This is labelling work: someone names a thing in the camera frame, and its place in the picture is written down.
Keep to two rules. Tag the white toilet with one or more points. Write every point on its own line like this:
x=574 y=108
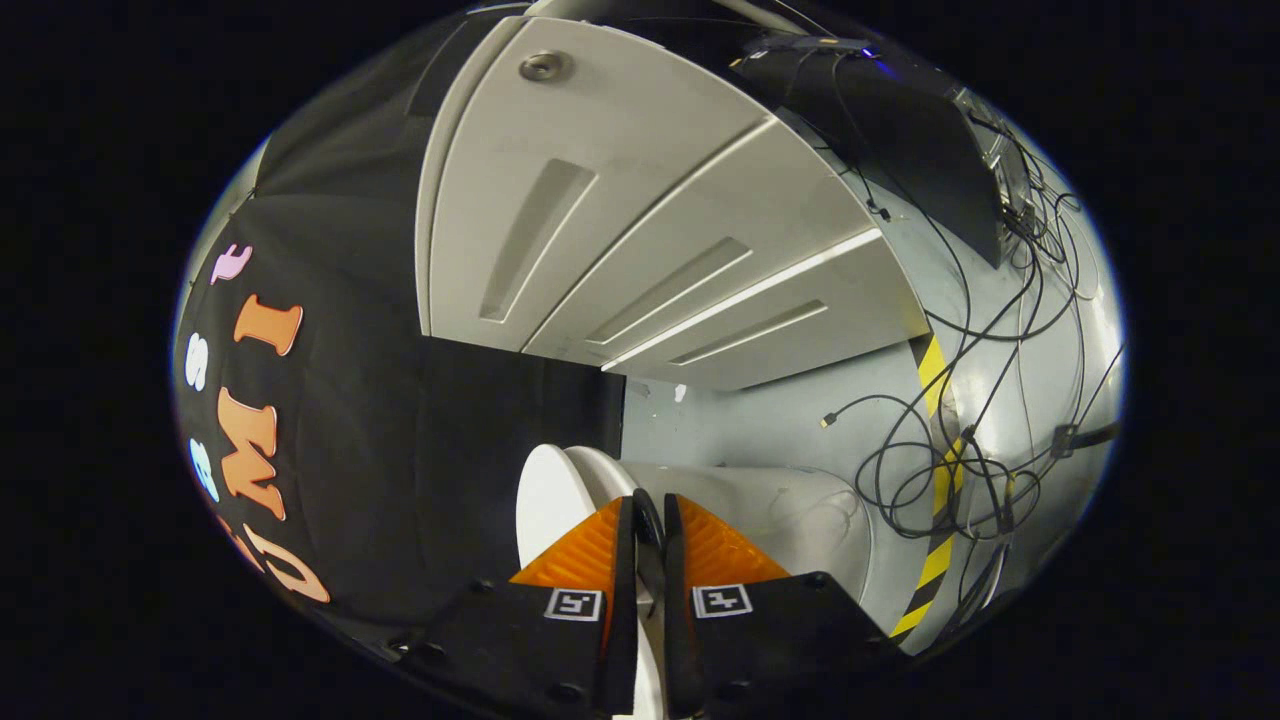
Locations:
x=780 y=510

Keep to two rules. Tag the black backdrop cloth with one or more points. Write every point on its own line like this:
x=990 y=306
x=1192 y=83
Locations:
x=400 y=450

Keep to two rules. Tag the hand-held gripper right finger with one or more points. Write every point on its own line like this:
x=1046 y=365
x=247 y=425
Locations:
x=676 y=620

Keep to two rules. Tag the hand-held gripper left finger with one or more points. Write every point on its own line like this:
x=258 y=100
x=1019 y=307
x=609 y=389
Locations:
x=625 y=620

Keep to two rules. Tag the yellow black floor tape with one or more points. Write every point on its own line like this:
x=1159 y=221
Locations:
x=933 y=372

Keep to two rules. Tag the white drawer cabinet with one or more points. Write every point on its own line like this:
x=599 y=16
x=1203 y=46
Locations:
x=620 y=180

